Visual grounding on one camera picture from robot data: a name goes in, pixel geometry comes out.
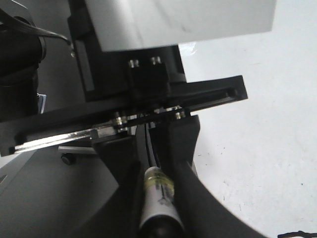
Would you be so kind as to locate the white marker with yellowed tape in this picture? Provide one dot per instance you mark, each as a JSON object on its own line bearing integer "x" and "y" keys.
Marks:
{"x": 159, "y": 218}

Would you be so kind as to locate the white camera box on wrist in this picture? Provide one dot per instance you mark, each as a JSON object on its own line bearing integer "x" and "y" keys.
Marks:
{"x": 123, "y": 25}

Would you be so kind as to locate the grey whiteboard stand leg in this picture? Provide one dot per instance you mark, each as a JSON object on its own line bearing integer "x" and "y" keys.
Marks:
{"x": 76, "y": 150}

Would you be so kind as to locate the black caster wheel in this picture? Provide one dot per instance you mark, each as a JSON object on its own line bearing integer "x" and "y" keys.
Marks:
{"x": 68, "y": 158}

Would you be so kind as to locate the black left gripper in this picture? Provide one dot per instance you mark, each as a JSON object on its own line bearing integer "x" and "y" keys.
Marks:
{"x": 131, "y": 73}

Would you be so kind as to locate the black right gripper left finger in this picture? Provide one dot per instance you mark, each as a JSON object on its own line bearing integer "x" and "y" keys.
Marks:
{"x": 120, "y": 216}

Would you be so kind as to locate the white whiteboard with aluminium frame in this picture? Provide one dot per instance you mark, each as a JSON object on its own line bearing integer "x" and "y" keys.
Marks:
{"x": 258, "y": 157}

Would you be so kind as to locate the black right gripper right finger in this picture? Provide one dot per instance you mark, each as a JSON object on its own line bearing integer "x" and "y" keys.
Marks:
{"x": 202, "y": 214}

